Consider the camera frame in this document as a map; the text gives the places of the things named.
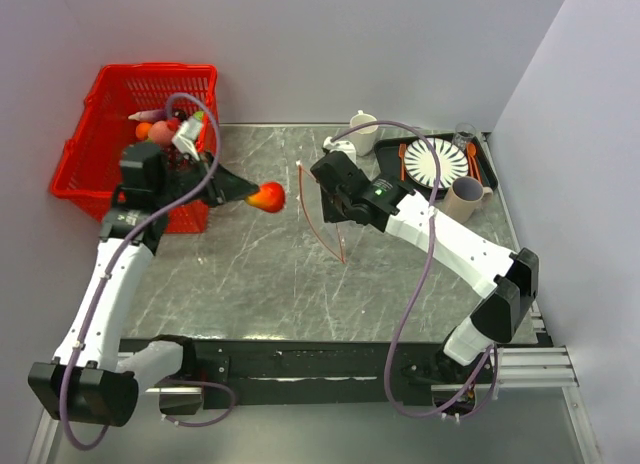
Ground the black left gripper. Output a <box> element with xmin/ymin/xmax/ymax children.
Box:
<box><xmin>154</xmin><ymin>149</ymin><xmax>259</xmax><ymax>210</ymax></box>

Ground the clear zip top bag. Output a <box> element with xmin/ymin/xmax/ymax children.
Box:
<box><xmin>296</xmin><ymin>160</ymin><xmax>354</xmax><ymax>264</ymax></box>

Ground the red yellow apple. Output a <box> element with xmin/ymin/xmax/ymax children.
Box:
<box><xmin>245</xmin><ymin>182</ymin><xmax>286</xmax><ymax>213</ymax></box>

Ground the dark red grape bunch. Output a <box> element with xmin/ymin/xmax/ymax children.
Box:
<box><xmin>171</xmin><ymin>144</ymin><xmax>200</xmax><ymax>168</ymax></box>

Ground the pink peach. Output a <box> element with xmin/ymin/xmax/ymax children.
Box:
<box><xmin>148</xmin><ymin>121</ymin><xmax>174</xmax><ymax>147</ymax></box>

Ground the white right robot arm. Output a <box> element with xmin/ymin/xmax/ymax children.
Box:
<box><xmin>311</xmin><ymin>151</ymin><xmax>539</xmax><ymax>382</ymax></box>

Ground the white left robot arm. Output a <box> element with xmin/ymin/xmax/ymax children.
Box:
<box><xmin>28</xmin><ymin>142</ymin><xmax>259</xmax><ymax>427</ymax></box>

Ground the orange plastic fork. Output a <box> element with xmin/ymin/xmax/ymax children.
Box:
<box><xmin>398</xmin><ymin>143</ymin><xmax>407</xmax><ymax>181</ymax></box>

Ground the orange tangerine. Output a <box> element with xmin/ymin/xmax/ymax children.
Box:
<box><xmin>135</xmin><ymin>122</ymin><xmax>152</xmax><ymax>141</ymax></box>

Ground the purple eggplant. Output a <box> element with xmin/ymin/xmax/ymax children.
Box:
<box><xmin>128</xmin><ymin>109</ymin><xmax>166</xmax><ymax>123</ymax></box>

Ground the blue striped white plate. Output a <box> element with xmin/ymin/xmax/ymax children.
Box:
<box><xmin>404</xmin><ymin>137</ymin><xmax>469</xmax><ymax>190</ymax></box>

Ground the beige mug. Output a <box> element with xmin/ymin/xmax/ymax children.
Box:
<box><xmin>441</xmin><ymin>176</ymin><xmax>493</xmax><ymax>224</ymax></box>

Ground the orange plastic spoon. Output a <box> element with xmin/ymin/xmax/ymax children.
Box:
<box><xmin>466</xmin><ymin>141</ymin><xmax>482</xmax><ymax>182</ymax></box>

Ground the clear drinking glass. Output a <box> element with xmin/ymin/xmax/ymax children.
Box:
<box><xmin>452</xmin><ymin>122</ymin><xmax>476</xmax><ymax>151</ymax></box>

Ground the red plastic basket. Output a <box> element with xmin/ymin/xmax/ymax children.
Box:
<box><xmin>49</xmin><ymin>63</ymin><xmax>217</xmax><ymax>221</ymax></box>

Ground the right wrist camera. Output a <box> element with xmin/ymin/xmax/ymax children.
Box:
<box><xmin>322</xmin><ymin>137</ymin><xmax>357</xmax><ymax>158</ymax></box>

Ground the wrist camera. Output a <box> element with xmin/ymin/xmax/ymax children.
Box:
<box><xmin>322</xmin><ymin>137</ymin><xmax>357</xmax><ymax>158</ymax></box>
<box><xmin>171</xmin><ymin>117</ymin><xmax>204</xmax><ymax>161</ymax></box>

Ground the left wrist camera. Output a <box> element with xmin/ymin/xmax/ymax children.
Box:
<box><xmin>171</xmin><ymin>117</ymin><xmax>204</xmax><ymax>161</ymax></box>

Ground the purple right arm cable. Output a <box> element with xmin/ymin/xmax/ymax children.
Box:
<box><xmin>327</xmin><ymin>119</ymin><xmax>501</xmax><ymax>419</ymax></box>

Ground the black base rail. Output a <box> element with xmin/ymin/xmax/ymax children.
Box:
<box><xmin>117</xmin><ymin>337</ymin><xmax>554</xmax><ymax>416</ymax></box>

